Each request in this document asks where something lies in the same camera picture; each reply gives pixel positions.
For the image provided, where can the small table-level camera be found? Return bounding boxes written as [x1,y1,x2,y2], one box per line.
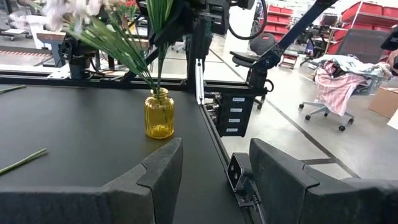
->
[226,151,253,194]

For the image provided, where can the white metal bracket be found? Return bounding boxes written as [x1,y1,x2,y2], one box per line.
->
[195,58,205,105]

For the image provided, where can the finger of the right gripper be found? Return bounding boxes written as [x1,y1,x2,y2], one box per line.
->
[169,17,193,47]
[148,24,159,47]

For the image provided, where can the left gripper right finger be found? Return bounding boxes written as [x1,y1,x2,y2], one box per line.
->
[249,139,398,224]

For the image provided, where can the black table mat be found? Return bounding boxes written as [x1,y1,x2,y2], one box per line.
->
[0,83,249,224]

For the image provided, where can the pale blue cloth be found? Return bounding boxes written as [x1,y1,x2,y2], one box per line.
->
[312,54,393,82]

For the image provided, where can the brown cardboard box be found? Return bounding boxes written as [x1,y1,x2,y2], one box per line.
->
[368,86,398,119]

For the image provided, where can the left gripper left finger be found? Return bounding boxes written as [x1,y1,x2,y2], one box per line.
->
[0,138,184,224]

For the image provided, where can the small red storage bin shelf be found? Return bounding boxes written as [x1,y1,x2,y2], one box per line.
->
[266,4,295,42]

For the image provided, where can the black labelled power supply box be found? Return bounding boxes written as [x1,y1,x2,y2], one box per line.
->
[214,93,259,138]

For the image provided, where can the red artificial tulip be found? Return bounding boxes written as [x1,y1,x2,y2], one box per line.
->
[0,147,49,176]
[0,84,28,95]

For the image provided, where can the pink striped cloth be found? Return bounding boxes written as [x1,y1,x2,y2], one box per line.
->
[313,60,368,118]

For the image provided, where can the office chair with white base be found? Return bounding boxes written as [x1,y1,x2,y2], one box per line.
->
[298,99,356,132]

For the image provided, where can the yellow ribbed glass vase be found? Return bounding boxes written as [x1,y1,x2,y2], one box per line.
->
[144,86,175,140]

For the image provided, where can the black office chair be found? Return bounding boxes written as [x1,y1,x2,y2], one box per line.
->
[229,32,277,110]

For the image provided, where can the white artificial flower bunch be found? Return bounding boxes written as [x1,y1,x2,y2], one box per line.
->
[9,0,161,94]

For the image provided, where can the large red storage bin shelf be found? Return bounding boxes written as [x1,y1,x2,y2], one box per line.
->
[326,0,398,56]

